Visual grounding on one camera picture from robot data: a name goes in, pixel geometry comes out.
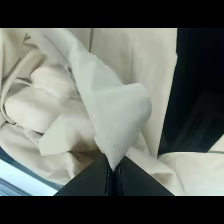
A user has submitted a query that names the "tan shirt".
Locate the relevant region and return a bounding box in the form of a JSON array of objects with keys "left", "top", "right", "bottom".
[{"left": 0, "top": 28, "right": 224, "bottom": 197}]

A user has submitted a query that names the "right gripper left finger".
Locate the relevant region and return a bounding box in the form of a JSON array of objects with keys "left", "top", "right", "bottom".
[{"left": 54, "top": 154, "right": 114, "bottom": 197}]

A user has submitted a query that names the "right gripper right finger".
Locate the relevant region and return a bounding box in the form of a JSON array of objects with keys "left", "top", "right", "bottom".
[{"left": 113, "top": 155, "right": 175, "bottom": 197}]

